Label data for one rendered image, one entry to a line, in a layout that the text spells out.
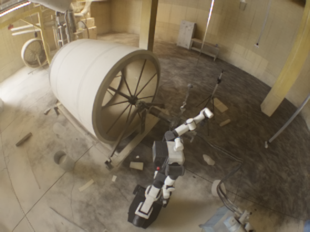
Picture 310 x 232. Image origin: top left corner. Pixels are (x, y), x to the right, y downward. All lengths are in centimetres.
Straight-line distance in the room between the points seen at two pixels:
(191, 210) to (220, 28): 918
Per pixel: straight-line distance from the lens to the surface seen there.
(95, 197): 243
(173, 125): 172
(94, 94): 148
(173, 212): 236
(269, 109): 580
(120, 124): 278
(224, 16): 929
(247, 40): 927
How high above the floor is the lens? 229
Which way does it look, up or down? 47 degrees down
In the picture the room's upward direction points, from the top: 8 degrees clockwise
